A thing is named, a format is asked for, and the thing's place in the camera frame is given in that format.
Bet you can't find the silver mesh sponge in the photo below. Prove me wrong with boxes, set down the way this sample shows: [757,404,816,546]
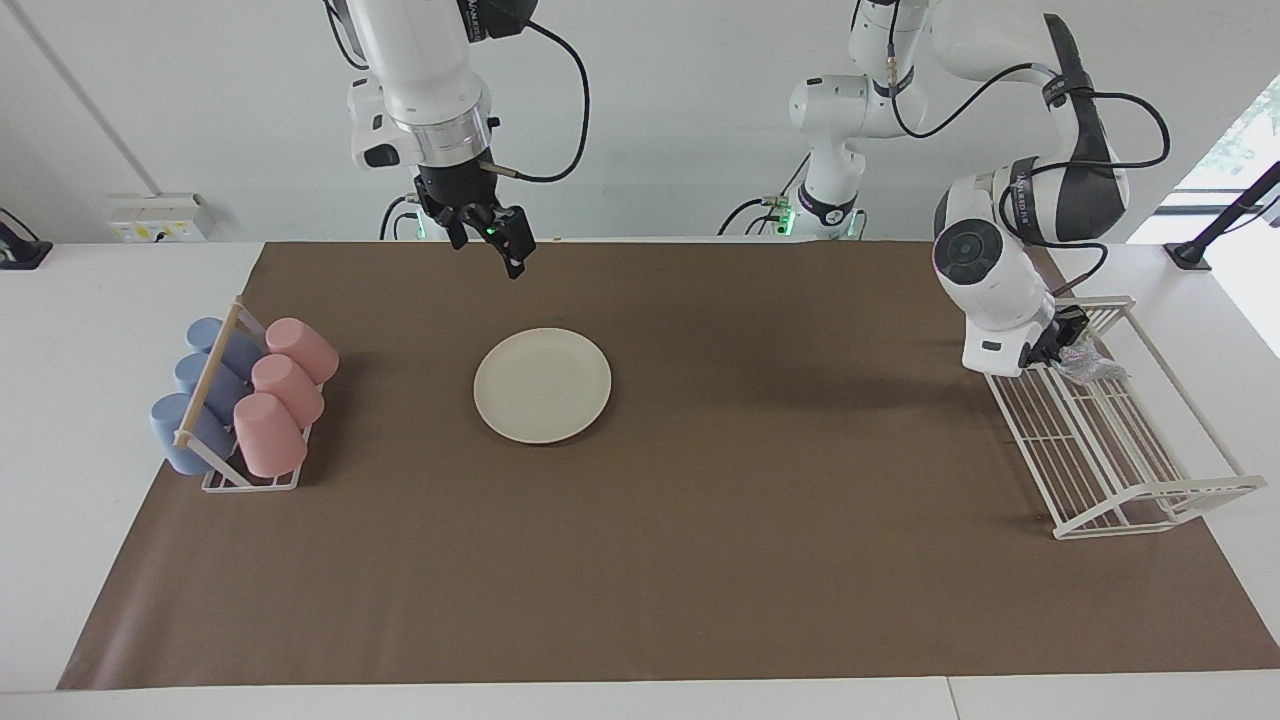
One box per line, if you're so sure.
[1060,340,1129,387]

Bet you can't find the black camera stand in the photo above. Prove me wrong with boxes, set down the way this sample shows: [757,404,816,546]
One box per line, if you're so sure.
[1165,160,1280,271]

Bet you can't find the cream round plate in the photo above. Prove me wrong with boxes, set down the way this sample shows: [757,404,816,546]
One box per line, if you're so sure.
[473,327,612,445]

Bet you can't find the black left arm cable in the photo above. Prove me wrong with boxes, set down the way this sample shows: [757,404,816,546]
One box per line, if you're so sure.
[885,0,1171,301]

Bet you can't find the blue plastic cup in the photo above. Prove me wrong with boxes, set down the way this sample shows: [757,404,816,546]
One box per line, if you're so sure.
[174,352,251,426]
[186,317,266,381]
[150,393,237,476]

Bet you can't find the white wire dish rack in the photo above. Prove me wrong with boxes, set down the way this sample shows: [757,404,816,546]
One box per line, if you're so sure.
[984,295,1267,541]

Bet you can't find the white wall socket box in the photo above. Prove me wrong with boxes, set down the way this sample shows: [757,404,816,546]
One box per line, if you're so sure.
[108,193,216,243]

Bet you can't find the wire cup rack wooden rod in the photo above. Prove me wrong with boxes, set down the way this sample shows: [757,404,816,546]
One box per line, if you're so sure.
[173,296,313,493]

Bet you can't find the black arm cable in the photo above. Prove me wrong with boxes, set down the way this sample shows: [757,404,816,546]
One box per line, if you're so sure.
[478,18,592,185]
[885,0,1171,301]

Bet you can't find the black base cable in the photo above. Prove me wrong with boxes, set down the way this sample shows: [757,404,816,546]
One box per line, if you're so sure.
[718,150,813,238]
[379,194,426,241]

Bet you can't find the black table clamp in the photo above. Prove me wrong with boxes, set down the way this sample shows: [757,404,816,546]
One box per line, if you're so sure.
[0,207,53,271]

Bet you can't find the pink plastic cup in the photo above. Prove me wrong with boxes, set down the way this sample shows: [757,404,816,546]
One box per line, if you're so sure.
[251,354,326,429]
[233,392,309,479]
[265,317,340,386]

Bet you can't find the brown table mat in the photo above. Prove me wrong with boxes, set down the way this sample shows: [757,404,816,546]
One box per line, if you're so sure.
[57,240,1280,691]

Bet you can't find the white wall cable duct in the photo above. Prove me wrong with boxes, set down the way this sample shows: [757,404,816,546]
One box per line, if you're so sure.
[10,0,161,198]

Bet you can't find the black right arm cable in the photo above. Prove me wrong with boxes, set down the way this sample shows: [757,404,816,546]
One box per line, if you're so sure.
[478,18,592,185]

